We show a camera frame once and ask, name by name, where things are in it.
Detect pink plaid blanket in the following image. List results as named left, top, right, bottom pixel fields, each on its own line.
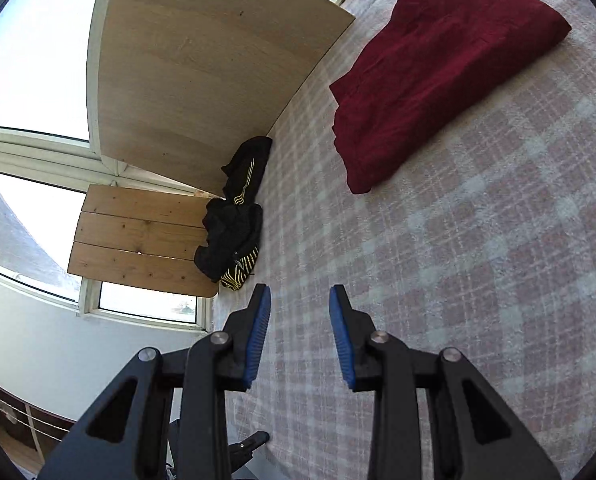
left=210, top=0, right=596, bottom=480

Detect black jacket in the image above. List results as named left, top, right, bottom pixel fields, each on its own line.
left=221, top=136, right=273, bottom=207

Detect brown shelf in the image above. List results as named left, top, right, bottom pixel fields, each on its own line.
left=0, top=372, right=81, bottom=480

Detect black pants with yellow stripes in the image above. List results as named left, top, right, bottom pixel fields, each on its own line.
left=194, top=199, right=265, bottom=292

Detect large light wooden board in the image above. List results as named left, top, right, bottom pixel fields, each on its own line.
left=98, top=0, right=356, bottom=198

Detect white window frame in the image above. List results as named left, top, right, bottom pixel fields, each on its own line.
left=0, top=0, right=379, bottom=333

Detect pine plank board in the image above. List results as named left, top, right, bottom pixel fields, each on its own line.
left=67, top=184, right=219, bottom=299

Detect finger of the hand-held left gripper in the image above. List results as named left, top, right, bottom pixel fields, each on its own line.
left=228, top=430, right=271, bottom=463

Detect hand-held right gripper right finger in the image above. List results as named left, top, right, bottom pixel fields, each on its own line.
left=329, top=284, right=562, bottom=480

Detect maroon sweater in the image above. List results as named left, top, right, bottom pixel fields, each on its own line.
left=329, top=0, right=573, bottom=196

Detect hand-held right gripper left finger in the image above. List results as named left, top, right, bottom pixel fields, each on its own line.
left=40, top=283, right=272, bottom=480

